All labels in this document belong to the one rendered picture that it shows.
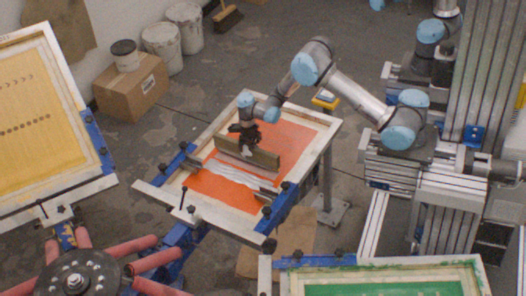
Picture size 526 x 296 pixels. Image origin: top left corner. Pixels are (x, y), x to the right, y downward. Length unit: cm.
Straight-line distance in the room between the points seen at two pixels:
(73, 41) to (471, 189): 301
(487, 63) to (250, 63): 297
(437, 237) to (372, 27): 274
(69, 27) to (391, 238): 262
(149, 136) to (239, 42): 135
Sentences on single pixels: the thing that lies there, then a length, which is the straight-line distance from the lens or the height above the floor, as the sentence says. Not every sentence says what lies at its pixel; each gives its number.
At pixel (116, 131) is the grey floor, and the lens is 455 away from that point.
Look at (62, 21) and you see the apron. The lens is 427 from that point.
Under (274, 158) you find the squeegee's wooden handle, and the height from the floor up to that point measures 105.
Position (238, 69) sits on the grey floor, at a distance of 491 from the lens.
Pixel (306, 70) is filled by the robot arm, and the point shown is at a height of 164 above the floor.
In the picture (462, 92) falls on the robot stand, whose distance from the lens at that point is 238.
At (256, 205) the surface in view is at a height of 95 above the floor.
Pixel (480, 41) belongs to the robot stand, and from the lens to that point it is 224.
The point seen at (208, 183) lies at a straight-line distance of 267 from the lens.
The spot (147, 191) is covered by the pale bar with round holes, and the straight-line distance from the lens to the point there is 259.
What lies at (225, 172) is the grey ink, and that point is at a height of 96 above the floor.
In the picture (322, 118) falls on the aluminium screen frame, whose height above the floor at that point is 99.
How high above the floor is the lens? 291
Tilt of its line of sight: 44 degrees down
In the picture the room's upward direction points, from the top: 6 degrees counter-clockwise
